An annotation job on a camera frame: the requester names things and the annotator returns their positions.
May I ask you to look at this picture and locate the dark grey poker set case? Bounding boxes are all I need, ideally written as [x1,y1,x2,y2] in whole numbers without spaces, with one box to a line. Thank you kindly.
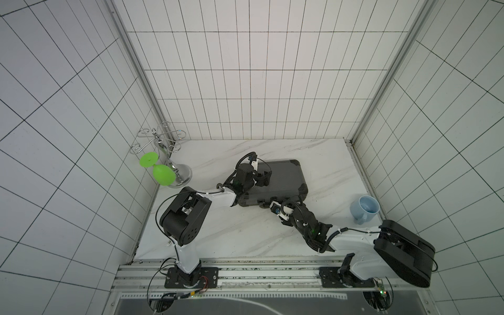
[238,160,308,209]

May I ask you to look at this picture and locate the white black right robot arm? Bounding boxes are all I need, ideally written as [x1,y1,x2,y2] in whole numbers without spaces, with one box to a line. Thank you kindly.
[269,200,438,288]

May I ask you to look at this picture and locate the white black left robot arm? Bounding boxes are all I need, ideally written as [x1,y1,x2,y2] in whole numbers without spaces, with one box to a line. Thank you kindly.
[158,161,272,276]

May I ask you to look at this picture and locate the light blue ceramic mug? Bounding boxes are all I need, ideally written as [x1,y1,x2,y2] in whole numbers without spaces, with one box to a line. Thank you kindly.
[350,196,381,225]

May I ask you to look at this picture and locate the green plastic wine glass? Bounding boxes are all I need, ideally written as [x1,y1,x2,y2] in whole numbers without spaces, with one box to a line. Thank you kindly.
[139,152,176,186]

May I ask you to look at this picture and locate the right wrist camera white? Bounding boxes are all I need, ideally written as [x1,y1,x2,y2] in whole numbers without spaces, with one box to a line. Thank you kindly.
[273,206,294,221]

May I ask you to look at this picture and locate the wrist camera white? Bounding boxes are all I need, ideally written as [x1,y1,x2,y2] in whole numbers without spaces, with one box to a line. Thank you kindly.
[248,154,259,171]
[273,206,294,221]

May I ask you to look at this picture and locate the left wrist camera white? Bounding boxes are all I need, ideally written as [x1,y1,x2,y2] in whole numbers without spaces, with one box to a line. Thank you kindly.
[248,154,259,171]

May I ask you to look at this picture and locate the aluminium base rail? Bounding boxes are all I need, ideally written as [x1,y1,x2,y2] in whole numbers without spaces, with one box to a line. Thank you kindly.
[112,257,418,300]

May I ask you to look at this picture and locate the chrome wire glass rack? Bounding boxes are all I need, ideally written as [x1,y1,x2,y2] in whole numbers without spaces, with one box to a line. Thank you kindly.
[129,122,192,188]

